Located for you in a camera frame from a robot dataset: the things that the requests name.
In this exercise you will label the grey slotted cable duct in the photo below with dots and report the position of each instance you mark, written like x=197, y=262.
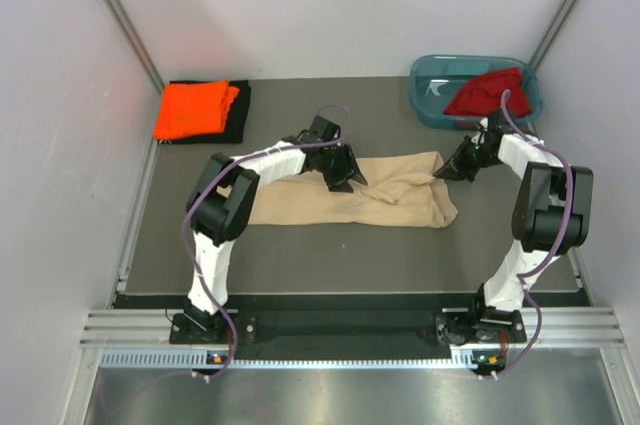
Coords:
x=209, y=360

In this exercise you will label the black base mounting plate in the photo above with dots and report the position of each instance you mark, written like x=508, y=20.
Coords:
x=412, y=345

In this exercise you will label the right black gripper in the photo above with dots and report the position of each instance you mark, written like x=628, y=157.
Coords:
x=455, y=168

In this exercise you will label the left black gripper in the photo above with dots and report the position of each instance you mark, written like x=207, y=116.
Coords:
x=349, y=169

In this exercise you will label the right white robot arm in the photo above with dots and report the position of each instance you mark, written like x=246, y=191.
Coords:
x=551, y=216

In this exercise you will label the beige t shirt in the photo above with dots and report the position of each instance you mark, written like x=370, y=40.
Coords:
x=402, y=191

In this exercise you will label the orange folded t shirt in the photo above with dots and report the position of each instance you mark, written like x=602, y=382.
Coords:
x=195, y=111

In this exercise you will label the aluminium frame rail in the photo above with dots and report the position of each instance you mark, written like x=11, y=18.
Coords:
x=549, y=328

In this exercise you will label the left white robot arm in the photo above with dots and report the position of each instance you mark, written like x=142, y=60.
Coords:
x=220, y=206

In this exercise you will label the teal plastic basket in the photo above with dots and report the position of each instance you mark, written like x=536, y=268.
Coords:
x=434, y=81

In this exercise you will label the black folded t shirt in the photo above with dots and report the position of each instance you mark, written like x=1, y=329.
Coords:
x=239, y=115

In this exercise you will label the red t shirt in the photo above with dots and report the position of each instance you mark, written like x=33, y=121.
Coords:
x=482, y=95

